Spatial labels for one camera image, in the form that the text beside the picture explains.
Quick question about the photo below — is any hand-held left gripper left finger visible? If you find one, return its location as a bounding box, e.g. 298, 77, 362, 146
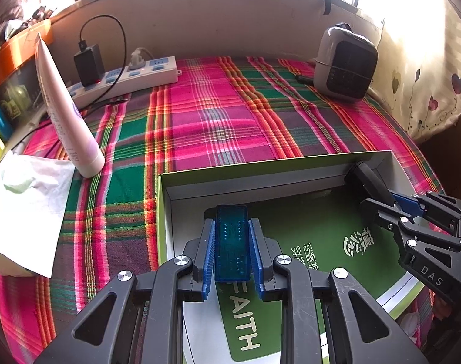
33, 218, 217, 364

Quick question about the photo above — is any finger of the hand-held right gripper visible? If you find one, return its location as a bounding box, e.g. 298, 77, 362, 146
390, 191, 461, 236
360, 198, 461, 259

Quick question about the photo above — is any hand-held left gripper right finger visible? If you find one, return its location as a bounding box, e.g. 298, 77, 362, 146
249, 218, 430, 364

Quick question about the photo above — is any blue translucent plastic case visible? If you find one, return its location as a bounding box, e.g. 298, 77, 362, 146
214, 205, 251, 283

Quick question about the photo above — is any black rectangular device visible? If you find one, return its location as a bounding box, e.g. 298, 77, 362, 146
344, 162, 396, 207

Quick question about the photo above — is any green cardboard box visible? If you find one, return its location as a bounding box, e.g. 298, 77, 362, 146
157, 151, 424, 364

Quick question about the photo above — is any heart print cream cloth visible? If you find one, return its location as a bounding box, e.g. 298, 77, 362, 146
375, 0, 461, 145

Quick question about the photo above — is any small grey heater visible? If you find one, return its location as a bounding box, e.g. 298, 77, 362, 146
314, 23, 379, 102

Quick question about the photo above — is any white tissue pack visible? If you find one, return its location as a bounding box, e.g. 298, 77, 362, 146
0, 153, 76, 278

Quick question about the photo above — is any white power strip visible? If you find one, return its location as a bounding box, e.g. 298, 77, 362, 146
67, 56, 179, 109

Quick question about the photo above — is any pink cosmetic tube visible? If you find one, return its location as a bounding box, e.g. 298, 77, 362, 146
34, 32, 106, 178

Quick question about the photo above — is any white plug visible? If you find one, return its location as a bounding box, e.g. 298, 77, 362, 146
129, 47, 151, 71

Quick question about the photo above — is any black power adapter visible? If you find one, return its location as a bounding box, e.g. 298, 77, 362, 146
73, 44, 105, 87

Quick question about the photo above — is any dark storage box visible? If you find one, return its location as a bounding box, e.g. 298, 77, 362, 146
0, 61, 45, 130

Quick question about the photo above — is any orange storage box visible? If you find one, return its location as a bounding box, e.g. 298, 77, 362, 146
0, 19, 54, 89

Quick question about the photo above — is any brown checked cloth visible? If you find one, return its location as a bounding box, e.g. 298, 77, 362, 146
0, 0, 53, 46

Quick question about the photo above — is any black adapter cable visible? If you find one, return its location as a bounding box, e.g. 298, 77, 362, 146
79, 15, 130, 106

